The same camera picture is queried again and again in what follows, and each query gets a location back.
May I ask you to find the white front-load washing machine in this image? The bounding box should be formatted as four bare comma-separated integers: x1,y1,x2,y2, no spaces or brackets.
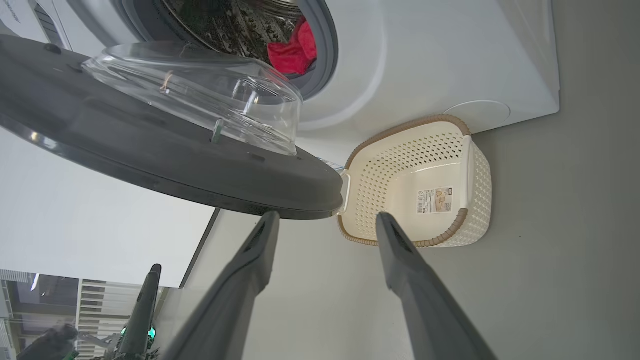
0,0,561,168

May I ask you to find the red garment with white trim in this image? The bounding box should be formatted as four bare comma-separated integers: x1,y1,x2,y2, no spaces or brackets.
266,17,318,76

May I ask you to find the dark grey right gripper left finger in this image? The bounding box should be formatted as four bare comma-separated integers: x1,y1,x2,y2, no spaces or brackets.
162,211,280,360

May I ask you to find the white slatted background structure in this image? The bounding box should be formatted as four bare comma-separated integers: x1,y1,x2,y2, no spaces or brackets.
77,280,151,347

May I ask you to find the cream perforated laundry basket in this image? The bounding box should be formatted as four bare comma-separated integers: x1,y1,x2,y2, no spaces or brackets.
336,114,493,249

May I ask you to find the dark round washing machine door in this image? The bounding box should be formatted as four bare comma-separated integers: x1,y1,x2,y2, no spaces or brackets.
0,34,345,221

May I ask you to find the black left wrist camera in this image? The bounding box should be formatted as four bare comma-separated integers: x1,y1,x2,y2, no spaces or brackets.
17,324,80,360

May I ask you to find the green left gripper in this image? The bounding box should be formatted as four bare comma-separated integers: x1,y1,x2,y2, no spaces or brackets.
105,264,162,360

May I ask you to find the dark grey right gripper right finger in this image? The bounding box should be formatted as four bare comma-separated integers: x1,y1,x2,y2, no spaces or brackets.
376,212,498,360

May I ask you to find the paper label sticker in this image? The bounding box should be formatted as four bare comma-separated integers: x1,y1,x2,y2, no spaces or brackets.
416,187,454,215

